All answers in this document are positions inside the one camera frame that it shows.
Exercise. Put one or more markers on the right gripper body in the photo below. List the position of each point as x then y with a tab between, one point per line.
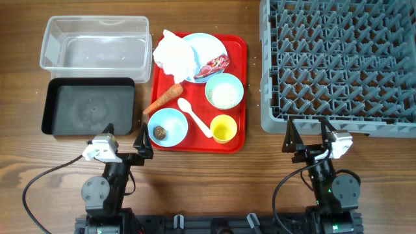
307	155

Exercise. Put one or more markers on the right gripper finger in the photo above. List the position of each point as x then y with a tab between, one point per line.
326	127
292	142

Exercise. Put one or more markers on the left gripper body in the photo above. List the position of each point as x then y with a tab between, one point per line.
134	160

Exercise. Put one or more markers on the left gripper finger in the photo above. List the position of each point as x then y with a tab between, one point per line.
109	129
143	142

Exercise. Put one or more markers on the brown mushroom piece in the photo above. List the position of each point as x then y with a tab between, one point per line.
159	133

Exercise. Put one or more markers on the light blue bowl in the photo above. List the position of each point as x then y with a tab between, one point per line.
174	124

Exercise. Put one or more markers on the orange carrot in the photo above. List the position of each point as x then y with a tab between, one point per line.
173	92

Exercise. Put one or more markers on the yellow plastic cup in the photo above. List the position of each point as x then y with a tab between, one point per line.
223	128

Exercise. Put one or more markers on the white rice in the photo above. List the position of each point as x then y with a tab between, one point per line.
224	96

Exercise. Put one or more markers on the green bowl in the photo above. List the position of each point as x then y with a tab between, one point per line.
224	78

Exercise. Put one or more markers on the white napkin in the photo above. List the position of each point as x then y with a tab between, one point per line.
176	57

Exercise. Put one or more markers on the red snack wrapper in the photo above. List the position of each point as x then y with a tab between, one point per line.
213	66

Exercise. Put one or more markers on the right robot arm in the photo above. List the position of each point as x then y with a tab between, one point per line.
336	191

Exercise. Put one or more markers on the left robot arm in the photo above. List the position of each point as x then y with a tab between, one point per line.
103	195

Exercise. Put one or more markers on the grey dishwasher rack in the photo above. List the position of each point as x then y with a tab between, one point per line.
350	62

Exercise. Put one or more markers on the black tray bin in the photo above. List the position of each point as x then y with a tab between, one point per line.
85	106

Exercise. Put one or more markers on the white plastic spoon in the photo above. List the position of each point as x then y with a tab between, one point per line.
185	106

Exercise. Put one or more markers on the red serving tray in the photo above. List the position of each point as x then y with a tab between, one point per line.
195	140

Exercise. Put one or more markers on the clear plastic bin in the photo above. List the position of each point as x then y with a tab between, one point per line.
98	46

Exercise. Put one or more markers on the light blue plate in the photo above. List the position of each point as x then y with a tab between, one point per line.
206	47

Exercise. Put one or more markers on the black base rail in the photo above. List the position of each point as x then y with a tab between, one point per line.
251	223

